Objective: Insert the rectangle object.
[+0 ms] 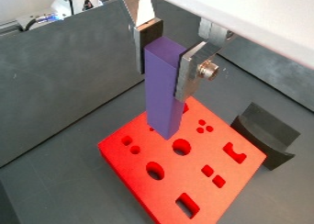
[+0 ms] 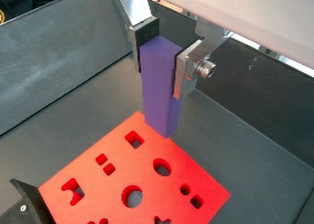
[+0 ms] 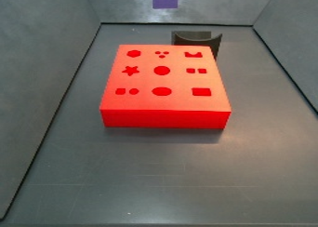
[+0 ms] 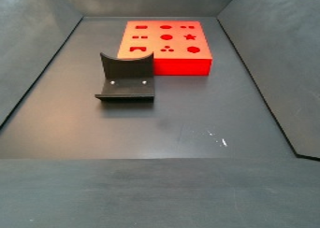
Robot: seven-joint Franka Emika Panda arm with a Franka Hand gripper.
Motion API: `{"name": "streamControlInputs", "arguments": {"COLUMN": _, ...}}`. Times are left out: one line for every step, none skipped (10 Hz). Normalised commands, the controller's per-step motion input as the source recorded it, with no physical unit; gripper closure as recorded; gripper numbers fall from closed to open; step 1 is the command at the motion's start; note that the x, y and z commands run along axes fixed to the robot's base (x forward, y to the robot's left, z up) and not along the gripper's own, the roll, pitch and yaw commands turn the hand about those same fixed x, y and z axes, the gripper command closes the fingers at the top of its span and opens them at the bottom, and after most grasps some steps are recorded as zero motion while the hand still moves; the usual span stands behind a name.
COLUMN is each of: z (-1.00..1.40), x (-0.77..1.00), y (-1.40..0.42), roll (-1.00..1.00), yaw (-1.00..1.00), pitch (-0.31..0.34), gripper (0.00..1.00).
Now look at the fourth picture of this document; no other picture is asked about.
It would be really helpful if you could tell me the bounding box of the red shape sorter box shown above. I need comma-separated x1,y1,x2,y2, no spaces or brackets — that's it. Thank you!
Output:
118,21,214,76

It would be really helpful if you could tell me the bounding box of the black curved holder bracket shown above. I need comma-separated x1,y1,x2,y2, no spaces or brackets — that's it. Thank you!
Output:
95,53,155,101

